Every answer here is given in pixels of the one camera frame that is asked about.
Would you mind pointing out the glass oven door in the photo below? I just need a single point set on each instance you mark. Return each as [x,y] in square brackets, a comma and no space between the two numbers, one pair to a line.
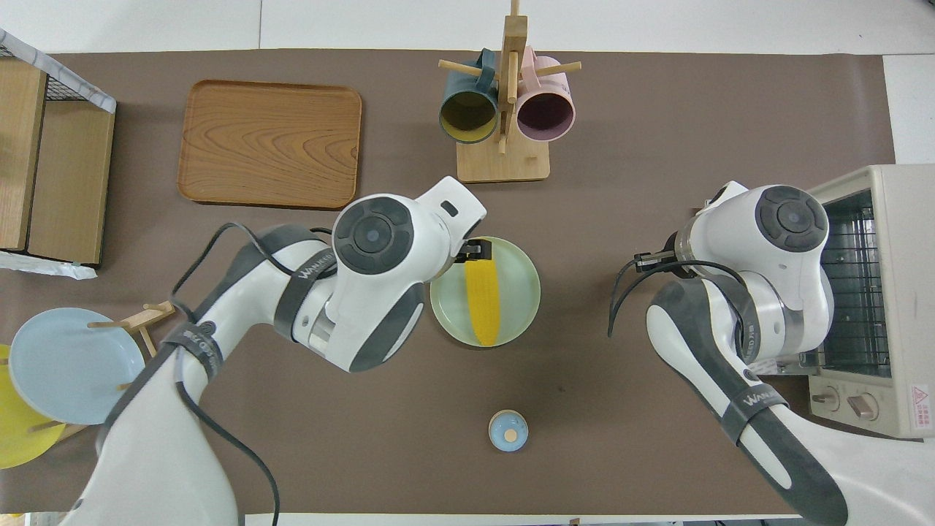
[807,361]

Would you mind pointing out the yellow corn cob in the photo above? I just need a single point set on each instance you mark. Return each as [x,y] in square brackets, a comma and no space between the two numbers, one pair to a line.
[483,307]

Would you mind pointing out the wooden plate rack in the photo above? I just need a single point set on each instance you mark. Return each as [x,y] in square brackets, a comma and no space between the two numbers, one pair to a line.
[146,318]

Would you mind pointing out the wooden mug rack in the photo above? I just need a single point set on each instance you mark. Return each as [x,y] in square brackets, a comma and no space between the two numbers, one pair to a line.
[504,164]

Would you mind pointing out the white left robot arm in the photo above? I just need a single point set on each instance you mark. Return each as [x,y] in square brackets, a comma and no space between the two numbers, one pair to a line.
[365,292]

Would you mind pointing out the light blue plate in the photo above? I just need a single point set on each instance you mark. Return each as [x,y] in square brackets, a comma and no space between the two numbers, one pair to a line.
[66,365]

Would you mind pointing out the brown table mat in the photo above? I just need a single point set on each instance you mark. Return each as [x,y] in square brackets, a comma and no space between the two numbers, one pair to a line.
[621,109]

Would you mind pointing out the dark teal mug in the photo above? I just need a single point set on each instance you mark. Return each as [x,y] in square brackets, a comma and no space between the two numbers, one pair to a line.
[467,113]

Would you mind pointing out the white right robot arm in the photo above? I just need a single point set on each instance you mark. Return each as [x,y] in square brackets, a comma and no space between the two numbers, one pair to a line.
[760,307]

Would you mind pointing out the pale green plate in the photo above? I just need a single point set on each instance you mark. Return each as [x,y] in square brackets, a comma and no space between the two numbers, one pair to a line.
[520,292]

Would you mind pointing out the yellow plate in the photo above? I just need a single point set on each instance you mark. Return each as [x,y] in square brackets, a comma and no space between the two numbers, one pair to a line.
[18,438]

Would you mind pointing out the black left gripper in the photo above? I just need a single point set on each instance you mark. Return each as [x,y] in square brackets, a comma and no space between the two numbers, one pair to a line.
[462,256]

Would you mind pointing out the white checked cloth liner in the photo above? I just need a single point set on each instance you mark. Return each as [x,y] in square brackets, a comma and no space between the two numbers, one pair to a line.
[73,84]

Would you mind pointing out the pink mug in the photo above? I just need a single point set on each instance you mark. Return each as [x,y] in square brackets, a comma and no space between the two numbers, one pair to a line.
[546,113]

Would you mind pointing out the wooden serving tray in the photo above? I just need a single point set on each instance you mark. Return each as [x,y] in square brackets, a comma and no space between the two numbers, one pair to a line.
[270,142]

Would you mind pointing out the white toaster oven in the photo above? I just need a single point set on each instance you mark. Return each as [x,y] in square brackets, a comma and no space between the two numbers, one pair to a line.
[906,292]

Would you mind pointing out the blue call bell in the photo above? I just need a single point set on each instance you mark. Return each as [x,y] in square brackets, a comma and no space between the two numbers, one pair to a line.
[508,431]

